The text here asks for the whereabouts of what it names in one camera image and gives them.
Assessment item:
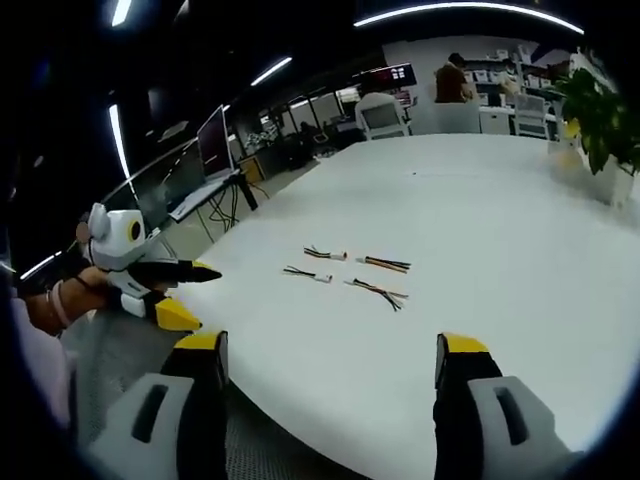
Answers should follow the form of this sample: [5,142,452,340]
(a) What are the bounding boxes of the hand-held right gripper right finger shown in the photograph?
[432,331,586,480]

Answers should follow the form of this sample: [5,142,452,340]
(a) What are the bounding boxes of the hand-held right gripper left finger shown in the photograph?
[87,329,231,480]

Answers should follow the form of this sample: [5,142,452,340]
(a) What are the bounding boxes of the JST connector cable short wires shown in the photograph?
[282,265,335,285]

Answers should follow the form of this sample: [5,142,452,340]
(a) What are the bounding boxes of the JST connector cable splayed wires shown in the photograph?
[343,277,411,313]

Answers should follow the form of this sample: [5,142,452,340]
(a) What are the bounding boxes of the JST connector cable orange-black wires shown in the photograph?
[303,245,350,263]

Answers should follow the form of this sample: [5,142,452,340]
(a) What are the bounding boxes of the person's left hand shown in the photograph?
[59,263,126,315]

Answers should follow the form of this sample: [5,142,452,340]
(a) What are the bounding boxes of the grey side desk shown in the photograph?
[168,168,243,224]

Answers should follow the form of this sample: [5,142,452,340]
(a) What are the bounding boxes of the orange cabinet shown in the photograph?
[238,155,267,182]

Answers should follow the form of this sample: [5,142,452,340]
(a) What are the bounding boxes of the computer monitor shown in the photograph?
[195,104,237,180]

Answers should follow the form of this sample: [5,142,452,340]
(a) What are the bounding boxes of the person's lavender clothing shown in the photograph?
[8,294,79,434]

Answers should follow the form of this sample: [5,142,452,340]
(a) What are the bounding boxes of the straight ceiling light strip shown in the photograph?
[249,55,294,87]

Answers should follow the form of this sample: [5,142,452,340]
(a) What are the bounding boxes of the white plant pot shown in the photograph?
[588,162,637,207]

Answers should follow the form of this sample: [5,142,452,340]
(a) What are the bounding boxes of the yellow toy figure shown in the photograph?
[548,118,587,169]

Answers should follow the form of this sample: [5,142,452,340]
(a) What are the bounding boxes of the white mesh office chair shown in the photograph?
[513,93,557,140]

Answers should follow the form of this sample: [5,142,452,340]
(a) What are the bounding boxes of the green potted plant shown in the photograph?
[553,66,639,176]

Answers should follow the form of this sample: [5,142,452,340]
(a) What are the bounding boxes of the white storage shelves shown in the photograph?
[462,47,571,109]

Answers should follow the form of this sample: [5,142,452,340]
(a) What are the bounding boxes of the curved ceiling light strip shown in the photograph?
[352,1,586,36]

